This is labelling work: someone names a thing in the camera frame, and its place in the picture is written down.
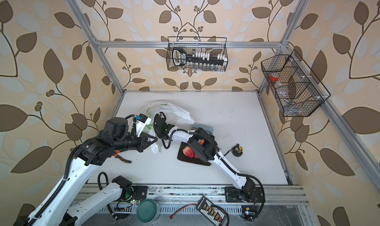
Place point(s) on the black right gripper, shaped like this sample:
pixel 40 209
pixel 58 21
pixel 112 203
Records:
pixel 164 119

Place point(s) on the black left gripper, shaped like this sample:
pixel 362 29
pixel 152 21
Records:
pixel 143 142

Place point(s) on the white lemon-print plastic bag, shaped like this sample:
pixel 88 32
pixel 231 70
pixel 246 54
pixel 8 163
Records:
pixel 176 115

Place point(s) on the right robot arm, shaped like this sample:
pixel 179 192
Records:
pixel 210 152

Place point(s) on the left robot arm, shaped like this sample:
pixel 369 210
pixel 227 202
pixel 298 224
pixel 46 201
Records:
pixel 82 163

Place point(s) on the orange grey pliers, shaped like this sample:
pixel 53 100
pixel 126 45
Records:
pixel 122 159

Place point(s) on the black square tray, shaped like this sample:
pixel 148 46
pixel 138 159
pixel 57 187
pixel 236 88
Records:
pixel 195 160

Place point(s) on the light blue sponge block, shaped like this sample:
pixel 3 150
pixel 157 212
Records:
pixel 206 128

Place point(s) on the green round lid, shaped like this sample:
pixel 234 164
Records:
pixel 147 211

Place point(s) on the black socket tool set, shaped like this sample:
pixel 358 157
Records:
pixel 181 58

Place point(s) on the yellow black tape measure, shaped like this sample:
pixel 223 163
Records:
pixel 237 150

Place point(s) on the black connector board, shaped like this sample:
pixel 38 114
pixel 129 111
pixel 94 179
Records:
pixel 215 214

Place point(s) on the small electronics board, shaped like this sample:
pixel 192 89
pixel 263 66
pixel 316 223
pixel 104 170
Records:
pixel 248 212

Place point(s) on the red-capped plastic bottle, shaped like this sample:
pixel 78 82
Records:
pixel 274 77

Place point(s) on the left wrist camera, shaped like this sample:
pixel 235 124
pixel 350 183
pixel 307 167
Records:
pixel 141 122

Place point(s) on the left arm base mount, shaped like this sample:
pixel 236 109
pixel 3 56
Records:
pixel 139 192

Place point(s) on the back wire basket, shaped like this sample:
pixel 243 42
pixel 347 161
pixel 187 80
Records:
pixel 214 45

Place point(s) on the wire basket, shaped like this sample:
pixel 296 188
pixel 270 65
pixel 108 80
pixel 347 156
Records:
pixel 214 45
pixel 299 91

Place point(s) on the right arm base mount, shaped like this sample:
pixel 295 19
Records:
pixel 234 194

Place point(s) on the right wire basket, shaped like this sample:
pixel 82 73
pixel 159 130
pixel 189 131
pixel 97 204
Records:
pixel 299 91

